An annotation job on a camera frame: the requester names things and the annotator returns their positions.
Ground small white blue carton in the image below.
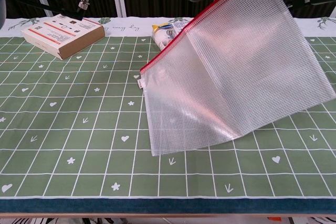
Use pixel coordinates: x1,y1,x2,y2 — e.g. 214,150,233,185
172,22,192,35

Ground clear mesh zipper pouch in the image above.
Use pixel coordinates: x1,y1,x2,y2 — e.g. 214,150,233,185
140,0,336,156

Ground flat brown cardboard box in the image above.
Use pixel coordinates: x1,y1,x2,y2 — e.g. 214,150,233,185
20,12,106,60

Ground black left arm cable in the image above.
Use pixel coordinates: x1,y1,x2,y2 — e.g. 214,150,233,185
5,0,91,22

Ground yellow pack of white rolls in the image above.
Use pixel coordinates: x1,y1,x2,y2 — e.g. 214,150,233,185
151,23,184,51

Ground green grid tablecloth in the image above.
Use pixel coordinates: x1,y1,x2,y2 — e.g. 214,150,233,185
0,16,336,214

